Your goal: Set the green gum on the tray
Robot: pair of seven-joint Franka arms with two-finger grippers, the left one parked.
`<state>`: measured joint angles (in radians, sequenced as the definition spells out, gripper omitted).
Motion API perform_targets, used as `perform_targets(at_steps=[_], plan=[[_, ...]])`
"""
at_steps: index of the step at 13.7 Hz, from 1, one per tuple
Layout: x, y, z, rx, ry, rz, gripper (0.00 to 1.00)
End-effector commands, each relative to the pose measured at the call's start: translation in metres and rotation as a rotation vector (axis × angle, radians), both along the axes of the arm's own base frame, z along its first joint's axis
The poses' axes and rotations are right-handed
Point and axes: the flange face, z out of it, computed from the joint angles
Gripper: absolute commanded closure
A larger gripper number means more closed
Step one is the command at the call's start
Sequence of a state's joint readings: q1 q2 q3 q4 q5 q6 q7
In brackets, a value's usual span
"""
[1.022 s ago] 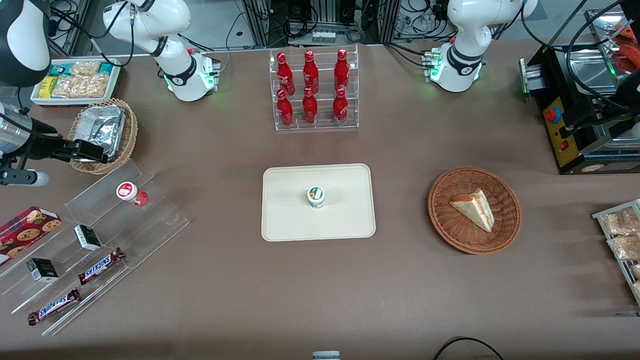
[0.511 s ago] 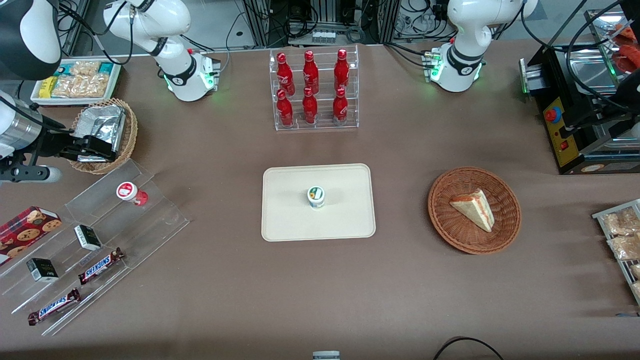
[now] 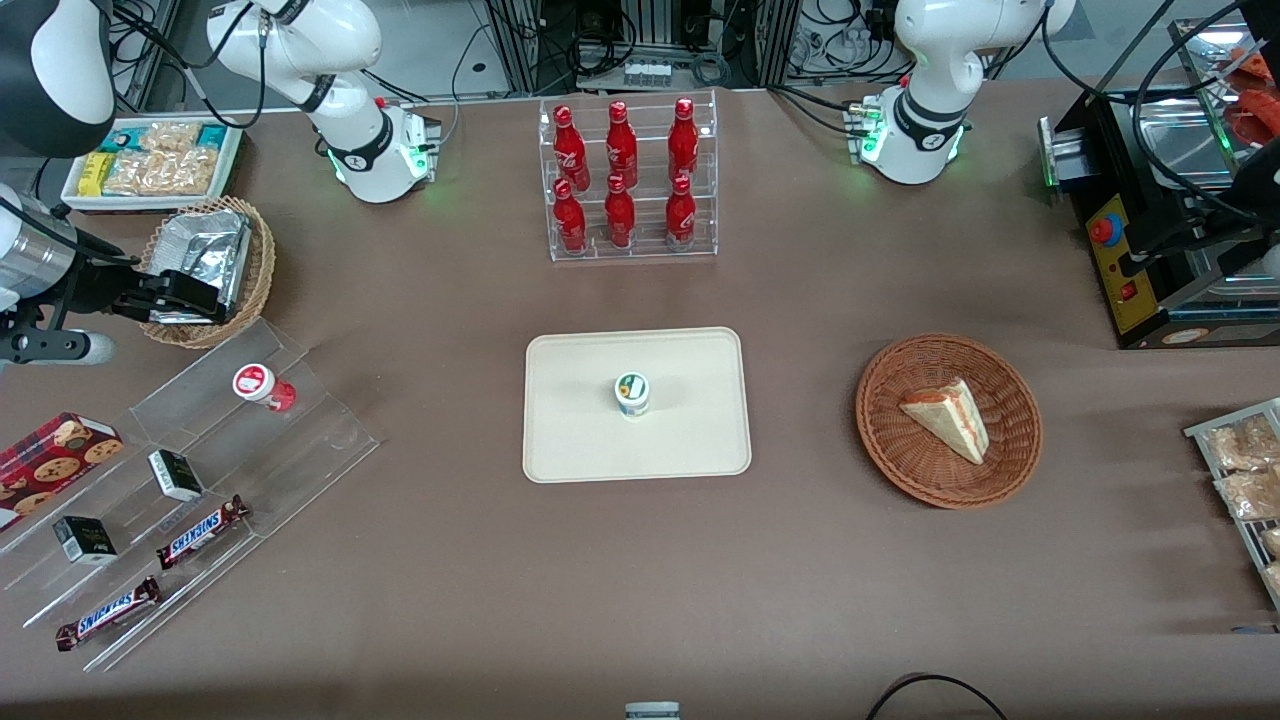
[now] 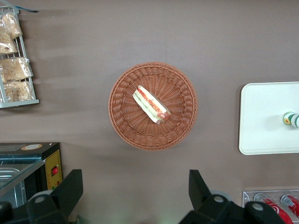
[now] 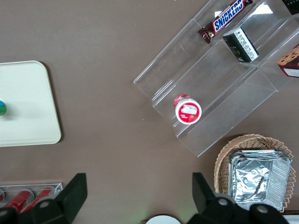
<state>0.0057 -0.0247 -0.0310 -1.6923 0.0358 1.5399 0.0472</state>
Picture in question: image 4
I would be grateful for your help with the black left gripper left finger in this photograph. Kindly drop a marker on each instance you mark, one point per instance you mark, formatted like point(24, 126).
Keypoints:
point(67, 193)

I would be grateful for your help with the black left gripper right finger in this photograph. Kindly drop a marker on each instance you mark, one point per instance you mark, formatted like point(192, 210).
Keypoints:
point(203, 203)

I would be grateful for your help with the green white gum bottle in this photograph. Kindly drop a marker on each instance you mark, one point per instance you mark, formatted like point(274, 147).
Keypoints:
point(290, 119)

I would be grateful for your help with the cream plastic tray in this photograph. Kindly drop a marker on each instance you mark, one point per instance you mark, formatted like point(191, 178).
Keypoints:
point(261, 135)

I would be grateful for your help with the clear acrylic bottle rack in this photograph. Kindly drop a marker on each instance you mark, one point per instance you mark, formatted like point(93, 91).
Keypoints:
point(247, 198)

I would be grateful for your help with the round brown wicker basket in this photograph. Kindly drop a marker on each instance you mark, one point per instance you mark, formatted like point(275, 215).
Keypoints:
point(177, 112)

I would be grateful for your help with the wrapped triangle sandwich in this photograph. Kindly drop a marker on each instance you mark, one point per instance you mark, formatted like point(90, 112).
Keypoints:
point(150, 103)

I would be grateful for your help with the clear bag of snacks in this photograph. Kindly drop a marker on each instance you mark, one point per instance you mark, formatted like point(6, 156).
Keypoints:
point(5, 44)
point(15, 68)
point(18, 91)
point(11, 25)

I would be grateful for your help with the blue tape strip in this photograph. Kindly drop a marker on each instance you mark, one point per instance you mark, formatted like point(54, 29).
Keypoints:
point(29, 10)

